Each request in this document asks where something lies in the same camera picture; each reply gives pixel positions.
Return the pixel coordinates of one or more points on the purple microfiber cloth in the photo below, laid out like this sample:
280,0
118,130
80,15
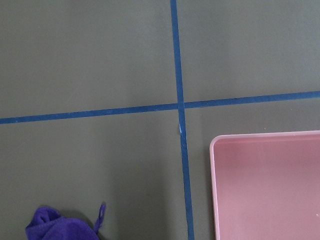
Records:
48,224

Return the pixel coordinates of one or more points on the pink plastic tray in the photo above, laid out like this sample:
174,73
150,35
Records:
266,186

